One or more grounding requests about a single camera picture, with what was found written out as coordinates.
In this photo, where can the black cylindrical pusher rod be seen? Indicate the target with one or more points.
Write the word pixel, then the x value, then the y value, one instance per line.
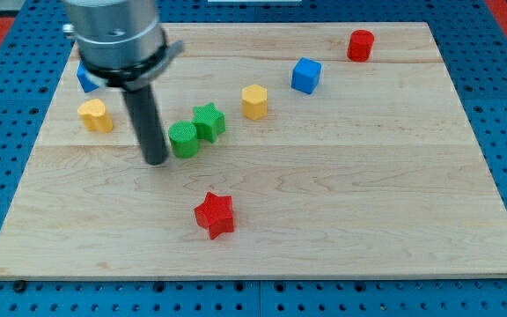
pixel 143 113

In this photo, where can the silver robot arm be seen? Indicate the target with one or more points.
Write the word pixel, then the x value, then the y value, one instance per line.
pixel 122 44

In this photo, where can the blue block behind arm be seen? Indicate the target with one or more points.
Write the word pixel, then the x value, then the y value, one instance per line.
pixel 86 84

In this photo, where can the yellow heart block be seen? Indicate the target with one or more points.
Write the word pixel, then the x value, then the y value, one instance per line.
pixel 94 116

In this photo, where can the green cylinder block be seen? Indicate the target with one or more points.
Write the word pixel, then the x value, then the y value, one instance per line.
pixel 184 139

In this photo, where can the green star block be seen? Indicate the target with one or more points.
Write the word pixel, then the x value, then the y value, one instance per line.
pixel 209 122

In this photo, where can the yellow hexagon block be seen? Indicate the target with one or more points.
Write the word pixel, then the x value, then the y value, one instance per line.
pixel 254 102

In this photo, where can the red star block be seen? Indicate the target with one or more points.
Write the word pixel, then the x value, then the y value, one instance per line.
pixel 215 214

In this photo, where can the light wooden board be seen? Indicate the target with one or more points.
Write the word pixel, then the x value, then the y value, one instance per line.
pixel 375 175

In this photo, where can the blue cube block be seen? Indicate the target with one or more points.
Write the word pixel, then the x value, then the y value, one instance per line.
pixel 306 75

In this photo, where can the red cylinder block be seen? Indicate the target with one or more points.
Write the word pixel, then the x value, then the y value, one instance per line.
pixel 360 45

